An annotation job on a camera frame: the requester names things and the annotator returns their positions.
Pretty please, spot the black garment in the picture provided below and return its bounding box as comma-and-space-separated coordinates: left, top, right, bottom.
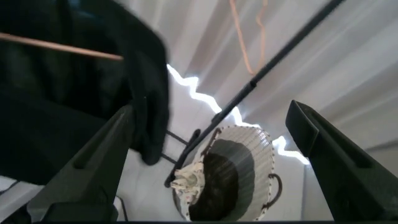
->
0, 0, 171, 186

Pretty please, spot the pink clothes hanger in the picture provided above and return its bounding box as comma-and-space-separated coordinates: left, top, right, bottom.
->
0, 32, 124, 62
229, 0, 269, 76

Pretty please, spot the white laundry basket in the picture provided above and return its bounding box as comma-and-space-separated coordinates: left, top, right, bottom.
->
170, 125, 284, 222

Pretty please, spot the black clothes rack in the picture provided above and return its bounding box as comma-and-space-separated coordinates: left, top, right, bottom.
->
160, 0, 346, 189

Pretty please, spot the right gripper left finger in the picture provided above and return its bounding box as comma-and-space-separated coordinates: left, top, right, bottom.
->
27, 105, 136, 222

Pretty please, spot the cream printed garment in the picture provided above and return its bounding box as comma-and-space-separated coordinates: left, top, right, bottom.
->
170, 161, 206, 218

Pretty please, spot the white curtain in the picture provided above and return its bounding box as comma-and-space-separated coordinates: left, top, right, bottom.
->
116, 0, 398, 162

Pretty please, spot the black cable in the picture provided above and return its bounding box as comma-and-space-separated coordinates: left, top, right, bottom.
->
114, 195, 129, 222

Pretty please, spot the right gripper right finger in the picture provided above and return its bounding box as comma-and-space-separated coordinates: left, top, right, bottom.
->
285, 99, 398, 222

